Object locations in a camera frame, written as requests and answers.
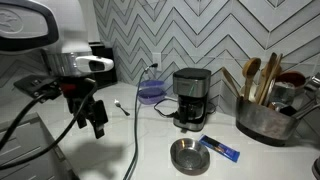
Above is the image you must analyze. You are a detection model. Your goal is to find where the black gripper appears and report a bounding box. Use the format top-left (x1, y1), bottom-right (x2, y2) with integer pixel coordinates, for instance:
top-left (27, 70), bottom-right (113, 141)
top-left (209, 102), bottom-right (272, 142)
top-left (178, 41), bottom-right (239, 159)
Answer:
top-left (61, 78), bottom-right (110, 140)

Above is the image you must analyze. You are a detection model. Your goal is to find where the long-handled wooden spoon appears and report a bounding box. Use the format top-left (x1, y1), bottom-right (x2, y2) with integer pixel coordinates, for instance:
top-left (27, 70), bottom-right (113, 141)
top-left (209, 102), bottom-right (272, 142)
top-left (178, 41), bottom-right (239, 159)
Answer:
top-left (261, 64), bottom-right (284, 105)

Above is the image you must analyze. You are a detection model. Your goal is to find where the oval-head wooden spoon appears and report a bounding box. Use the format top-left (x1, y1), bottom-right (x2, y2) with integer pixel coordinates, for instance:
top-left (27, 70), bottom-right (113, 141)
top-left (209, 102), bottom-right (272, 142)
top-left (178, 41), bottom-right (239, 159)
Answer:
top-left (221, 66), bottom-right (241, 99)

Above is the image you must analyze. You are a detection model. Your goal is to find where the slotted wooden spoon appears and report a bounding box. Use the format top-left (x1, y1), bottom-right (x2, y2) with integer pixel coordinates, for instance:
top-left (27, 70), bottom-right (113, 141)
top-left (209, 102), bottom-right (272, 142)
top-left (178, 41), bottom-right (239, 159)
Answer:
top-left (242, 57), bottom-right (262, 102)

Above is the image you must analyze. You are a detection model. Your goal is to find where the steel utensil holder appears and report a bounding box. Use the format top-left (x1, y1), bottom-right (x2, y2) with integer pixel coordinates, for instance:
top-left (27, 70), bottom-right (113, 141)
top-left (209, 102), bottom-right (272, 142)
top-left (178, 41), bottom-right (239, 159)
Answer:
top-left (235, 95), bottom-right (302, 147)

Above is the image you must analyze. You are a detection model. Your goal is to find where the shiny steel utensil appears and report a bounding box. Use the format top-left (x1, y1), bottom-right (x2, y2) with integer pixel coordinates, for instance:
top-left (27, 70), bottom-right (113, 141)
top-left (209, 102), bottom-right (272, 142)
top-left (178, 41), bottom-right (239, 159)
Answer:
top-left (303, 73), bottom-right (320, 94)

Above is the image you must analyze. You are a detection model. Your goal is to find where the grey panelled cabinet front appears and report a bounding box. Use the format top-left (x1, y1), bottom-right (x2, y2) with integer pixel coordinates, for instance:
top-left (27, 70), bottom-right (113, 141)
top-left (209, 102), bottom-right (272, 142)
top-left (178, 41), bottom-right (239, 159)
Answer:
top-left (0, 112), bottom-right (80, 180)

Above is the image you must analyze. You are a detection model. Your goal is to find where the large purple-lidded plastic container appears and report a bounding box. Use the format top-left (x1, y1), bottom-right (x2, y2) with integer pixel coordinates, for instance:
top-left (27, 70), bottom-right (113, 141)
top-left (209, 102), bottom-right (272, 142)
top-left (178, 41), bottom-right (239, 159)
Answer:
top-left (137, 87), bottom-right (167, 106)

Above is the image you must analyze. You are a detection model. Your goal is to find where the small purple-lidded plastic container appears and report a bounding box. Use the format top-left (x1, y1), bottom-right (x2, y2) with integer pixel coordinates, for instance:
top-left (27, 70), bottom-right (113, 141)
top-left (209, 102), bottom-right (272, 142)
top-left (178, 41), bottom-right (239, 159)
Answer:
top-left (139, 79), bottom-right (166, 90)

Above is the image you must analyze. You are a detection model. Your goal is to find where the black toaster oven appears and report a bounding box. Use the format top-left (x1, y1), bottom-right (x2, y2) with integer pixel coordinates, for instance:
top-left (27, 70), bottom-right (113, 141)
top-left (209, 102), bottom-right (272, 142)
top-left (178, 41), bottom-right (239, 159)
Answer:
top-left (89, 42), bottom-right (118, 89)

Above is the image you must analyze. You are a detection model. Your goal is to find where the steel bowl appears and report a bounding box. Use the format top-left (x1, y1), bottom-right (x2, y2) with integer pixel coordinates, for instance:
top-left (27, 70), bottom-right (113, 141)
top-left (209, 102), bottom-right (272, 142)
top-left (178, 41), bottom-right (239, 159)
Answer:
top-left (169, 137), bottom-right (212, 176)

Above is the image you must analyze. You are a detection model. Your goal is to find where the white upper cabinet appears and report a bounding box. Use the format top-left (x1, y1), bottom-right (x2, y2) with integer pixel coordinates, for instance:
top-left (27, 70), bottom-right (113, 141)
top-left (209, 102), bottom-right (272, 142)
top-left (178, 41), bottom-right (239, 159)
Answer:
top-left (77, 0), bottom-right (101, 44)

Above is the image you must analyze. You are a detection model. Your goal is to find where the black steel coffee maker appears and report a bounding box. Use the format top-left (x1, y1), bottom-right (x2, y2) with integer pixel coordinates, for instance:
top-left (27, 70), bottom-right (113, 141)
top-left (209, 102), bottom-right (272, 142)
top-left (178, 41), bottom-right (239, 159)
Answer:
top-left (172, 67), bottom-right (212, 132)

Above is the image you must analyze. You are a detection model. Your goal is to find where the blue snack bar wrapper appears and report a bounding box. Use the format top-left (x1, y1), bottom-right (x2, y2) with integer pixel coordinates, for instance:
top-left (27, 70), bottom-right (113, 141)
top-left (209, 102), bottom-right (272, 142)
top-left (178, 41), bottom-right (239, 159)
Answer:
top-left (198, 133), bottom-right (241, 164)

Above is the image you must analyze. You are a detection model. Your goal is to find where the cream round cup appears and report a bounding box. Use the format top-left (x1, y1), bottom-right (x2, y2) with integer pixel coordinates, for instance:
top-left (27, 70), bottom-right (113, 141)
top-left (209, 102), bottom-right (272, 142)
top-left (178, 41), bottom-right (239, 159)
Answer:
top-left (239, 82), bottom-right (268, 101)

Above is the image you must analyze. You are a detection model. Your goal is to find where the flat wooden spatula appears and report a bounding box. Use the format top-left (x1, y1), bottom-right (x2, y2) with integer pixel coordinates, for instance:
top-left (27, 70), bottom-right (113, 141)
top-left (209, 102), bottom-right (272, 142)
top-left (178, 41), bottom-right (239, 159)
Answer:
top-left (254, 51), bottom-right (278, 104)

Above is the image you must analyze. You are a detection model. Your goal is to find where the shiny steel measuring cup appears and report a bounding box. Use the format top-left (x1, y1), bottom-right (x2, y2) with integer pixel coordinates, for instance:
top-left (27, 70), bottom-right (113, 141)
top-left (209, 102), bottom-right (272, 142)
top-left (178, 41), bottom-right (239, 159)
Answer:
top-left (268, 80), bottom-right (297, 107)

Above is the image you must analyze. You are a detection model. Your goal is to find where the thin wooden stirrer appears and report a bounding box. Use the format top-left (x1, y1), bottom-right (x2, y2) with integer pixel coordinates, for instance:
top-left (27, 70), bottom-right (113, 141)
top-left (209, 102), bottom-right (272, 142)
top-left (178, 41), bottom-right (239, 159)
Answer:
top-left (259, 53), bottom-right (284, 106)

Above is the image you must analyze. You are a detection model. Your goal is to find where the dark red ladle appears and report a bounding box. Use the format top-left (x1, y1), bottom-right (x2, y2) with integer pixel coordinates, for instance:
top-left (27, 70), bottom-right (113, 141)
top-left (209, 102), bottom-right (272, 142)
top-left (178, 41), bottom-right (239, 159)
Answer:
top-left (276, 70), bottom-right (307, 93)

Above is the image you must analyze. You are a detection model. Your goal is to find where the dark round object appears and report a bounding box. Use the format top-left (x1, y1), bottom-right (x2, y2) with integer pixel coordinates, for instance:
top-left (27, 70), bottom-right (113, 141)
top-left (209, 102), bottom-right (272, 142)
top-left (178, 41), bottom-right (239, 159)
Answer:
top-left (311, 156), bottom-right (320, 180)

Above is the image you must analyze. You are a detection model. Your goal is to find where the dark green power cable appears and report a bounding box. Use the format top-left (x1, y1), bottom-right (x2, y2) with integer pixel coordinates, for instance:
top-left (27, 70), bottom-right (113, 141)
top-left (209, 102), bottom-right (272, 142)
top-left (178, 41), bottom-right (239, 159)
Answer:
top-left (122, 62), bottom-right (160, 180)

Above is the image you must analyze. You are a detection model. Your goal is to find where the black coffee maker cord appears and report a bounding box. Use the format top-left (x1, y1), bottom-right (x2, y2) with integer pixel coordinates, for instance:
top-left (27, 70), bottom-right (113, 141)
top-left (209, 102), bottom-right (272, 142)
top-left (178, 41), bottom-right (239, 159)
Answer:
top-left (153, 97), bottom-right (181, 120)

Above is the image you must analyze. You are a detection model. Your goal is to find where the white wall outlet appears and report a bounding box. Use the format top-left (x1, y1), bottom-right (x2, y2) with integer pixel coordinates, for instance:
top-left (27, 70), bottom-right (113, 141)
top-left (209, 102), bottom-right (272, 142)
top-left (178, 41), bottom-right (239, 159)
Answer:
top-left (151, 51), bottom-right (163, 72)

